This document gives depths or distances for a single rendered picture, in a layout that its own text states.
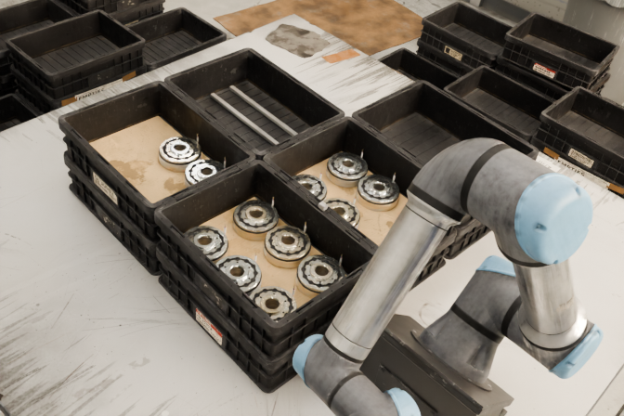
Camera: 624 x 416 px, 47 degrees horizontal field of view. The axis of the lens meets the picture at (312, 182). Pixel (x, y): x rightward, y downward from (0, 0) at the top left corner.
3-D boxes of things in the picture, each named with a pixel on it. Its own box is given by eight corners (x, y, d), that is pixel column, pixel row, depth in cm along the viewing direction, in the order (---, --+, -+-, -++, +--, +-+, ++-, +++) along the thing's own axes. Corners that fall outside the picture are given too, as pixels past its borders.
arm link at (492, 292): (468, 307, 150) (505, 253, 149) (519, 346, 142) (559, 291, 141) (443, 296, 141) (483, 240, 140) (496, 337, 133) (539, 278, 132)
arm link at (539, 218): (545, 304, 143) (509, 127, 103) (611, 350, 134) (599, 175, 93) (505, 346, 141) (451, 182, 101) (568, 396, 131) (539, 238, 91)
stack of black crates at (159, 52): (182, 72, 332) (182, 6, 310) (226, 102, 318) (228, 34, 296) (109, 103, 309) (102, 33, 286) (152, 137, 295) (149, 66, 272)
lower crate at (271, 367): (367, 326, 163) (375, 292, 156) (266, 401, 146) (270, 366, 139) (253, 227, 183) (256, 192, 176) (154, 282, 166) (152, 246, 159)
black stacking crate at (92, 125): (255, 195, 176) (258, 159, 169) (152, 249, 159) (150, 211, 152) (162, 116, 196) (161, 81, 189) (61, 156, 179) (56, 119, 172)
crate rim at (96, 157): (258, 164, 170) (259, 157, 168) (150, 218, 153) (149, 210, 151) (161, 85, 190) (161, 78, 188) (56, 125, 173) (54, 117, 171)
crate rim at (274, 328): (383, 265, 150) (384, 257, 148) (274, 339, 133) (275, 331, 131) (258, 165, 170) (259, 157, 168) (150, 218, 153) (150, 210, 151)
